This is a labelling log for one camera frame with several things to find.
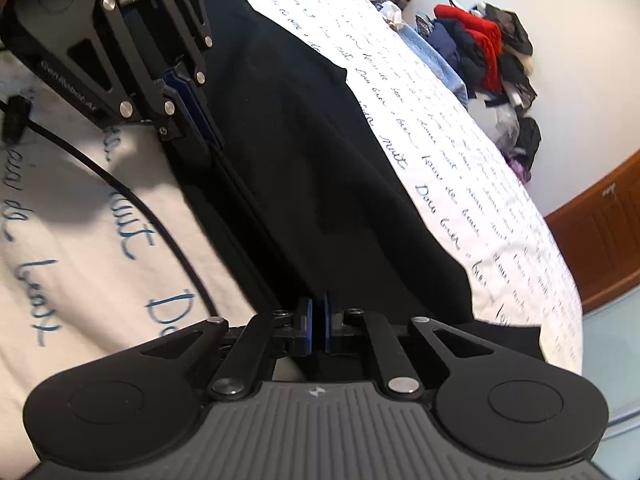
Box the blue quilt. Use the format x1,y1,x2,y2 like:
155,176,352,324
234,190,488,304
295,0,469,107

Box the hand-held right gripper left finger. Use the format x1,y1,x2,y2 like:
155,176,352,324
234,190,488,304
141,299,315,402

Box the pile of dark clothes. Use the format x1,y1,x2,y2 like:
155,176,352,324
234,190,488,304
415,2,543,183

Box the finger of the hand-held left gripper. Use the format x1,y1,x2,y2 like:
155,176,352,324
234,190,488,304
154,0,227,147
34,0,221,144

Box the red garment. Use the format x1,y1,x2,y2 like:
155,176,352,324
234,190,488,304
434,5,503,96

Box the silver foil packet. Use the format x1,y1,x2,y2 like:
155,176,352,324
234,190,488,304
372,0,406,31

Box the wooden door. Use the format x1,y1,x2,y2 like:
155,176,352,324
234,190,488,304
544,165,640,313

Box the frosted glass sliding door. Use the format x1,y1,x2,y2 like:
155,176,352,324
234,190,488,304
580,280,640,461

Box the black cable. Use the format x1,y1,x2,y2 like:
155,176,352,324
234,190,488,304
0,95,218,318

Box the black pants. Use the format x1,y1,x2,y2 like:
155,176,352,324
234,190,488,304
165,0,546,396

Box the purple garment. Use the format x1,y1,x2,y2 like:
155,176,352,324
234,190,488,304
505,156,534,184

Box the white script-print blanket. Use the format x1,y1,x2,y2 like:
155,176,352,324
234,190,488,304
0,0,586,480

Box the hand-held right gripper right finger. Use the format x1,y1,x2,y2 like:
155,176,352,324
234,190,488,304
325,292,497,400

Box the white plastic bag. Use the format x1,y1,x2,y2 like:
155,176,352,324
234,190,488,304
492,107,522,147

